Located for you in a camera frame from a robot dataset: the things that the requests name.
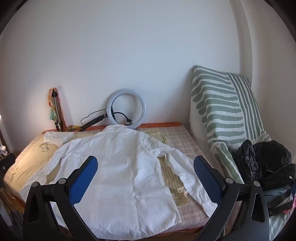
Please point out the beige pillow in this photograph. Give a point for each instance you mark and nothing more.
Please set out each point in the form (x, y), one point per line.
(25, 166)

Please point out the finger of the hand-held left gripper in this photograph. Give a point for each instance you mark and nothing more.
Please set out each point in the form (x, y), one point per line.
(7, 166)

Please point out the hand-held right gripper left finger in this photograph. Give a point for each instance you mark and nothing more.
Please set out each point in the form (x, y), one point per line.
(84, 178)

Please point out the yellow striped sheet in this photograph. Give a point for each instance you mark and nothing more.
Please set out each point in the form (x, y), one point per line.
(172, 180)

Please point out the white clip-on desk lamp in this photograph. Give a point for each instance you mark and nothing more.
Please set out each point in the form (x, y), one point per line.
(2, 150)

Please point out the grey blue bag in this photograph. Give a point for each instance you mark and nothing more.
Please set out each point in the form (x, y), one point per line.
(277, 197)

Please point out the black fabric bag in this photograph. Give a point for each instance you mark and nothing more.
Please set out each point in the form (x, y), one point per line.
(274, 160)

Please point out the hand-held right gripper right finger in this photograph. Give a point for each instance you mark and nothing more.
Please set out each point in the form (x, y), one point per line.
(207, 178)

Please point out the grey folded tripod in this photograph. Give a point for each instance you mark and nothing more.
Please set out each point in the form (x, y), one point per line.
(56, 109)

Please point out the small white garment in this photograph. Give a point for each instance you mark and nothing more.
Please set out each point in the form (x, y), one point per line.
(55, 137)

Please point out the green white patterned blanket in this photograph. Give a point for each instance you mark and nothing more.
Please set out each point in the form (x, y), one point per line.
(219, 104)

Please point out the black plastic bag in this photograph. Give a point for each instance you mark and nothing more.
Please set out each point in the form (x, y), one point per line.
(246, 160)

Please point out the white long-sleeved shirt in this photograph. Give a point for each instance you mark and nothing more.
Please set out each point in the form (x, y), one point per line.
(124, 176)

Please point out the colourful orange scarf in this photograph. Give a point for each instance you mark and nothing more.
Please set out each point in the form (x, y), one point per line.
(51, 102)

